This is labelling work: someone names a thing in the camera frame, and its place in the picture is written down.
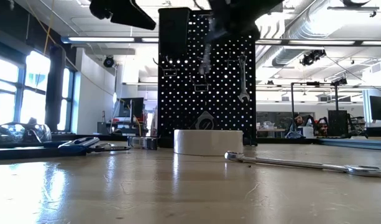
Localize long double prong hook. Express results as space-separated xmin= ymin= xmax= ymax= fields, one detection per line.
xmin=191 ymin=74 xmax=209 ymax=93

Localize black aluminium table frame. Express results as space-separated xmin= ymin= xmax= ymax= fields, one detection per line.
xmin=0 ymin=133 xmax=381 ymax=152

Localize black ceiling track light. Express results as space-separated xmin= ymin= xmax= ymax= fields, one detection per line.
xmin=301 ymin=49 xmax=327 ymax=66

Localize black building pillar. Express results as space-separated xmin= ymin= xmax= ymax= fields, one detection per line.
xmin=45 ymin=44 xmax=67 ymax=132

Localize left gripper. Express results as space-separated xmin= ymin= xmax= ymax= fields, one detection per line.
xmin=89 ymin=0 xmax=157 ymax=31

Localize black perforated peg board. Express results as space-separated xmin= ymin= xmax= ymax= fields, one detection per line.
xmin=157 ymin=7 xmax=258 ymax=147

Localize silver wrench peg hook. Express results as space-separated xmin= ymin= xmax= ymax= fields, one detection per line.
xmin=226 ymin=52 xmax=239 ymax=68

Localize black metal stand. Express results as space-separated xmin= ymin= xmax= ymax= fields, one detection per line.
xmin=290 ymin=76 xmax=349 ymax=138

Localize black mesh box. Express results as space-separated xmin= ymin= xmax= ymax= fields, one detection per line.
xmin=329 ymin=109 xmax=349 ymax=138

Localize long ceiling light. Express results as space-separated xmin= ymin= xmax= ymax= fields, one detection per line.
xmin=61 ymin=36 xmax=158 ymax=44

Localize white tape roll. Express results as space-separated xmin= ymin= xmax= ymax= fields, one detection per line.
xmin=173 ymin=129 xmax=244 ymax=157

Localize clear safety glasses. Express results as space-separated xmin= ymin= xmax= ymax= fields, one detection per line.
xmin=0 ymin=122 xmax=53 ymax=144

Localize person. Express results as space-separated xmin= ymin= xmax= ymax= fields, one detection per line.
xmin=289 ymin=113 xmax=315 ymax=139

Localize black handled hand tool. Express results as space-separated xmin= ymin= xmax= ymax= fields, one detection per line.
xmin=0 ymin=142 xmax=131 ymax=161

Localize black computer monitor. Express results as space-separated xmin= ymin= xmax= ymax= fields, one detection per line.
xmin=369 ymin=95 xmax=381 ymax=121
xmin=117 ymin=97 xmax=145 ymax=119

